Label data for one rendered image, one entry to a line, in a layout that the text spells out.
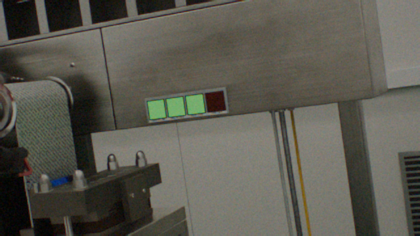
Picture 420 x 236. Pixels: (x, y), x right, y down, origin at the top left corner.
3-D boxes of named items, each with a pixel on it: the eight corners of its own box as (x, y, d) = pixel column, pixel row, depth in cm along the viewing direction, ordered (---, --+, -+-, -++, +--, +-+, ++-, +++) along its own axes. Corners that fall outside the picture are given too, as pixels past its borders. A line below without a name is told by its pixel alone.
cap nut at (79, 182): (69, 189, 171) (67, 172, 171) (78, 187, 174) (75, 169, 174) (82, 189, 169) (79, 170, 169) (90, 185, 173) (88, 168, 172)
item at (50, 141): (26, 195, 179) (15, 124, 178) (77, 178, 200) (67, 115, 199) (27, 195, 178) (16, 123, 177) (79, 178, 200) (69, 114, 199)
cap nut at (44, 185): (35, 193, 174) (32, 176, 173) (44, 190, 177) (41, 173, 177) (47, 192, 172) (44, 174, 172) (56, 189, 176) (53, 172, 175)
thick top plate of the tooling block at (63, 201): (32, 218, 173) (28, 195, 173) (114, 187, 210) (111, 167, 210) (87, 214, 167) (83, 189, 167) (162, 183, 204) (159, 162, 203)
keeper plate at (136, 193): (125, 222, 182) (119, 181, 182) (143, 214, 192) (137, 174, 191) (133, 222, 181) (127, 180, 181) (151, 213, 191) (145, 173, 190)
